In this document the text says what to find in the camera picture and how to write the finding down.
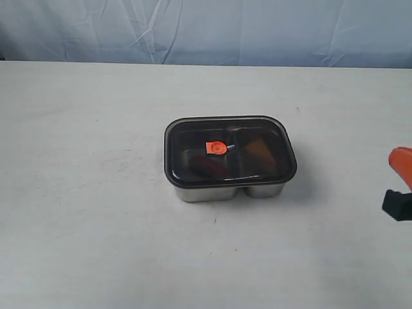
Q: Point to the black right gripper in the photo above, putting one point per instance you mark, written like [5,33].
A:
[396,204]

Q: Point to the yellow cheese wedge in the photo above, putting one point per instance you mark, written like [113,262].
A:
[259,157]

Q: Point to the transparent lid with orange seal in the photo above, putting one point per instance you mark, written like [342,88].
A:
[230,151]

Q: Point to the red toy sausage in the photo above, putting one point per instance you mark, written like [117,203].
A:
[209,168]

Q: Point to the pale blue backdrop cloth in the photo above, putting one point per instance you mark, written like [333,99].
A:
[375,34]

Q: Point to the steel two-compartment lunch box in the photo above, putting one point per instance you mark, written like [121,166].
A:
[230,191]

